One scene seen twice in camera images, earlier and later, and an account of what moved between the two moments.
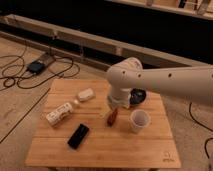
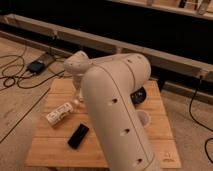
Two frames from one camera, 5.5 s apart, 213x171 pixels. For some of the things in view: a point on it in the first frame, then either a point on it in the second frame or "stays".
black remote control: [78, 135] stays
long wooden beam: [147, 55] stays
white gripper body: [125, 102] → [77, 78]
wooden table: [78, 128] stays
